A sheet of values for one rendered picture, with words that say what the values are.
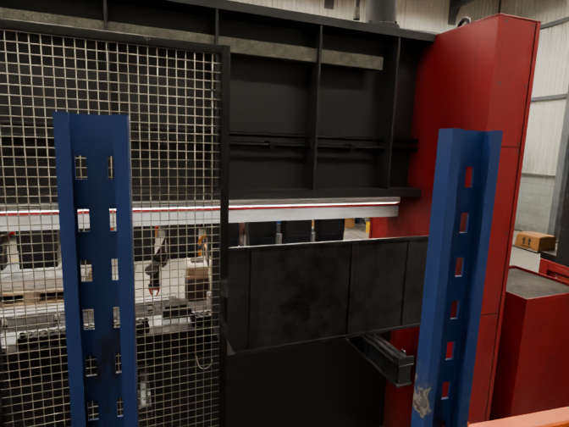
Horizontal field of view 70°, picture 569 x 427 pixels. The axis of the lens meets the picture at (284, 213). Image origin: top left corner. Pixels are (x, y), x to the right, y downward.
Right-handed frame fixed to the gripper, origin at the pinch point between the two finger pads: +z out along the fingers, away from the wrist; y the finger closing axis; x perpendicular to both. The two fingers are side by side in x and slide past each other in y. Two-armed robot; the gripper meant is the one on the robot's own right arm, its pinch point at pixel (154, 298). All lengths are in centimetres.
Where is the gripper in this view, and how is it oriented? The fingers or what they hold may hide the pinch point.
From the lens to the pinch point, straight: 257.6
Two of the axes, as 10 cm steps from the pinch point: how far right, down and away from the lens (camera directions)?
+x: 9.7, 0.0, 2.3
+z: 0.2, 10.0, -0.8
